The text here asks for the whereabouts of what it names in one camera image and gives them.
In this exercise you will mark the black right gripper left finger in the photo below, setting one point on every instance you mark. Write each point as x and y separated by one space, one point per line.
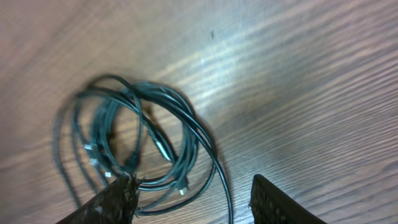
116 204

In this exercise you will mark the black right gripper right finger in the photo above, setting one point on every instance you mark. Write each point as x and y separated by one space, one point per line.
270 205

